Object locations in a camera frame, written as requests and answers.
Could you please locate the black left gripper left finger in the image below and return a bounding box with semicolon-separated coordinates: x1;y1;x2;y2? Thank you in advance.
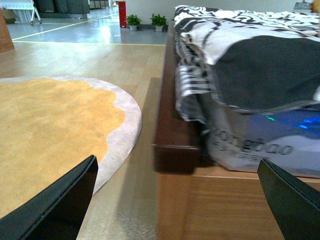
0;155;99;240

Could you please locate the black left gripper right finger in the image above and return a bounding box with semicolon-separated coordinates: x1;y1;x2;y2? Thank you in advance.
257;159;320;240

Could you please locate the orange and grey round rug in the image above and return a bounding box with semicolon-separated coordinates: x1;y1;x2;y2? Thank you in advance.
0;76;142;217

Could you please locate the black and white patterned blanket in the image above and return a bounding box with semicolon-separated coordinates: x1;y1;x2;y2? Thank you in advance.
174;5;320;123

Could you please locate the brown wooden cabinet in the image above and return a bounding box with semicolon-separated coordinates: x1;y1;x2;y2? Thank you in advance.
0;10;15;53

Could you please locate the left potted green plant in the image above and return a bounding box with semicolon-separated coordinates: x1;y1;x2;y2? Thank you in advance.
126;14;142;31

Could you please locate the potted green plant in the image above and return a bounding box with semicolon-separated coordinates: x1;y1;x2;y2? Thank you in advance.
126;14;142;31
150;13;167;32

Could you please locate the red fire extinguisher cabinet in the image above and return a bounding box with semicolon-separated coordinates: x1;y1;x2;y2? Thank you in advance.
118;1;127;28

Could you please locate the right potted green plant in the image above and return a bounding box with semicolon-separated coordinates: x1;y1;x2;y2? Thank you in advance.
150;13;167;32

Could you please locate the dark wooden bed frame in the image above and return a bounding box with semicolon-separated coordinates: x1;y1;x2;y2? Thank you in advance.
153;26;320;240

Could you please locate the white metal frame stand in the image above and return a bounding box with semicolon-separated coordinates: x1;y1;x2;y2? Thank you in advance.
0;0;42;26

